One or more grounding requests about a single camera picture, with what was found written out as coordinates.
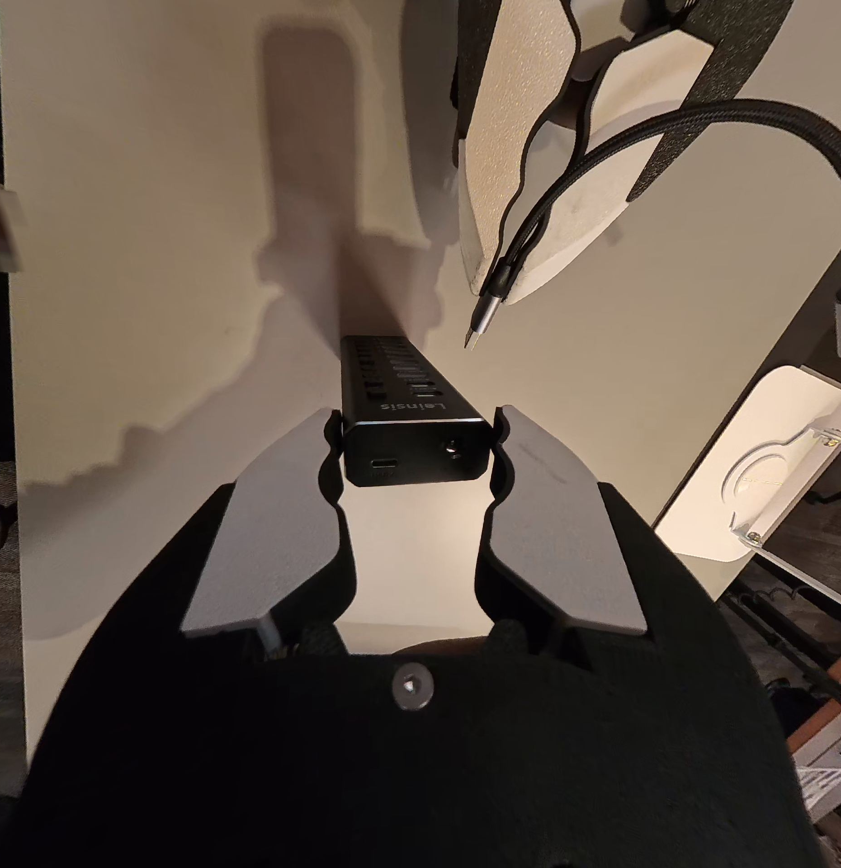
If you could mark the black USB hub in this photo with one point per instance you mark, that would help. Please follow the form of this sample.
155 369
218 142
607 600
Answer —
407 447

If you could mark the silver metal bracket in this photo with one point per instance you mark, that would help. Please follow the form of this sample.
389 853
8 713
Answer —
831 434

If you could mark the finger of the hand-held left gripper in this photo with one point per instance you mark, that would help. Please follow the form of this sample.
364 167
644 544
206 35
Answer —
515 102
583 230

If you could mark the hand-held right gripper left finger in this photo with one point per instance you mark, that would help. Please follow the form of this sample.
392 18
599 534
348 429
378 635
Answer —
258 542

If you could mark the white rounded base plate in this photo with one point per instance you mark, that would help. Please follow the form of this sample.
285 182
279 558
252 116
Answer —
719 488

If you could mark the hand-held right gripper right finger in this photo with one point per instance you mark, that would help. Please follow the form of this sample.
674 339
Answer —
563 542

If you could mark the white desk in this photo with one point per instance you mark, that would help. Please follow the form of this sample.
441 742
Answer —
156 305

